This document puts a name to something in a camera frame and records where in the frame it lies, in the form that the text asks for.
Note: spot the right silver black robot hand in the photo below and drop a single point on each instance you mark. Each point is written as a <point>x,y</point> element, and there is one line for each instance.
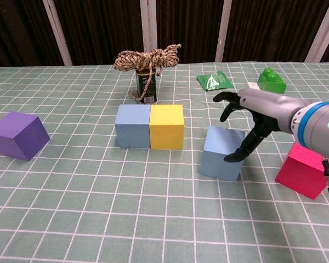
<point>271,109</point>

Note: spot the light blue foam cube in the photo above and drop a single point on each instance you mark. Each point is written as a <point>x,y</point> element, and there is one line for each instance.
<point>216,167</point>
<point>131,128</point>

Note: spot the purple foam cube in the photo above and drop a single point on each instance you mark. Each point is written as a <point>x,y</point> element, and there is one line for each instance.
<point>16,137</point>

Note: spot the white paper card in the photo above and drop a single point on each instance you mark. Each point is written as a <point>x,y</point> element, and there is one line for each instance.
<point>253,85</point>

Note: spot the green foil packet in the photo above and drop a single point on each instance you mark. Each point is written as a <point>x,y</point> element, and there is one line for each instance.
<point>219,80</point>

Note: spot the pink foam cube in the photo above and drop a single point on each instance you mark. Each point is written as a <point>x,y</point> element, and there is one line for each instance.
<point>299,175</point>

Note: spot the green checked tablecloth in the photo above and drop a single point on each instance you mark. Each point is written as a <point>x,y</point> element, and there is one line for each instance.
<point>164,219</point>

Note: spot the dark green tin can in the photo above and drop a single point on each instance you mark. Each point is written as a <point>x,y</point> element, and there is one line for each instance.
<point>152,93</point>

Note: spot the green toy building brick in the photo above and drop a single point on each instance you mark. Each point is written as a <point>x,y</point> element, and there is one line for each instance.
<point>271,82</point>

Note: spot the yellow foam cube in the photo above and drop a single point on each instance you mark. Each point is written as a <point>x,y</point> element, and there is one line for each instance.
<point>167,131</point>

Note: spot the white frame post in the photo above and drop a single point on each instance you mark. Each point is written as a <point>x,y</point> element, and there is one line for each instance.
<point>223,30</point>
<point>148,24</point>
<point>57,33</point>
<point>320,35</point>

